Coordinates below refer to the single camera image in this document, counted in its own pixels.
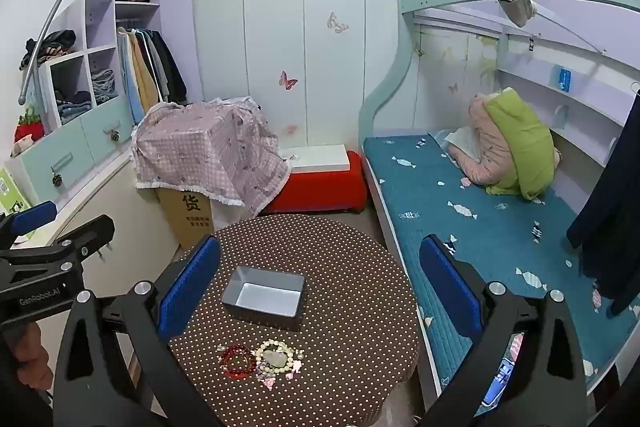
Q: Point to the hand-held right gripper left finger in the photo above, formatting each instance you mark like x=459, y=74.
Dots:
x=192, y=287

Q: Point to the round brown polka-dot table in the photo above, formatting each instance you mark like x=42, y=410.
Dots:
x=350, y=282

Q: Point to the grey metal handrail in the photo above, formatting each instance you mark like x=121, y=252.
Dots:
x=50, y=14

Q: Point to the red potted plant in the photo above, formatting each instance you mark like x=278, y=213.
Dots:
x=29, y=127

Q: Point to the beige hanging garment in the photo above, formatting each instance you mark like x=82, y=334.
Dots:
x=145, y=77

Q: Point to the white low cabinet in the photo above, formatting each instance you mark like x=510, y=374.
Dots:
x=125, y=207

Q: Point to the grey metal tin box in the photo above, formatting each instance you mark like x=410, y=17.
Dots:
x=265, y=307

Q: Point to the red stool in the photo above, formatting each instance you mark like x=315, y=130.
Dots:
x=320, y=192

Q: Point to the beige butterfly wall sticker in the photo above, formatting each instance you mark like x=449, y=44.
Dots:
x=337, y=23

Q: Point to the stepped shelf cabinet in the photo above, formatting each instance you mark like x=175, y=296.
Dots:
x=97, y=22

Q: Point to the folded blue clothes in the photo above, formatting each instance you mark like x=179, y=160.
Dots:
x=75, y=107

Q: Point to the teal printed mattress cover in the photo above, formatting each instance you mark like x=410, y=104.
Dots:
x=450, y=207

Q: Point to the pile of dark clothes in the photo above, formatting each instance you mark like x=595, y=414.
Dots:
x=52, y=47

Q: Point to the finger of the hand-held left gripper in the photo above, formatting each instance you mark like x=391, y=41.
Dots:
x=35, y=213
x=85, y=232

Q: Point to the flat white box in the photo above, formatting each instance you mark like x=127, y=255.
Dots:
x=320, y=154

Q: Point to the green white carton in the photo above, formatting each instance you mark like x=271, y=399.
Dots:
x=12, y=197

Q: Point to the dark hanging garment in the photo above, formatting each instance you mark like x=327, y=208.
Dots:
x=610, y=207

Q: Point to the person's left hand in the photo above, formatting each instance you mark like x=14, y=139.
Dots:
x=31, y=357

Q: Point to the pink butterfly wall sticker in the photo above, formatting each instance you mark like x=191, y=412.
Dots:
x=287, y=81

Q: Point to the small blue box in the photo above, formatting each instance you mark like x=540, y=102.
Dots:
x=561, y=78

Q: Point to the folded blue jeans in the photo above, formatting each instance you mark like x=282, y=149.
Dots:
x=104, y=87

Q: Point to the smartphone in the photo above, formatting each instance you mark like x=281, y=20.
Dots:
x=500, y=382

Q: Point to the white pillow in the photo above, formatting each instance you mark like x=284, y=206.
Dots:
x=462, y=139

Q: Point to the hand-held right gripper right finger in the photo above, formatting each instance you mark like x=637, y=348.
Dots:
x=450, y=287

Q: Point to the pink checked cloth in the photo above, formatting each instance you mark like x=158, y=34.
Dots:
x=210, y=147

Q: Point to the beige hanging cloth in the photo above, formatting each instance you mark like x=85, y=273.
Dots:
x=517, y=9

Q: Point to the brown cardboard box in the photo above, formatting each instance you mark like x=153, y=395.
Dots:
x=187, y=217

